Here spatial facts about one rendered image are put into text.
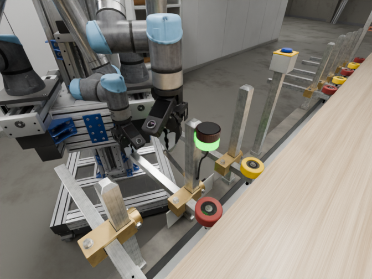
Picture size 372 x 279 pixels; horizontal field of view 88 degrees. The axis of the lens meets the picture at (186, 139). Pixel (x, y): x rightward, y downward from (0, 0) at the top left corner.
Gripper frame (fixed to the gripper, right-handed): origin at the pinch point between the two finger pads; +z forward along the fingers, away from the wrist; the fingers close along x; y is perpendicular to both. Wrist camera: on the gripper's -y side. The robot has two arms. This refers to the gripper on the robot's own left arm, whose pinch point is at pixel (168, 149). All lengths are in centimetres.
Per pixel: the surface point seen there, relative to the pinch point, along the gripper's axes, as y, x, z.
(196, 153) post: -1.0, -10.0, -3.0
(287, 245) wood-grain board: -8.7, -38.0, 10.8
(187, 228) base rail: -5.9, -9.4, 30.8
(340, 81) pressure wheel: 129, -68, 11
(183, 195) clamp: -4.3, -7.2, 13.8
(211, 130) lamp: -2.7, -14.1, -13.1
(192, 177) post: -2.3, -9.4, 5.9
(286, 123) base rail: 88, -40, 31
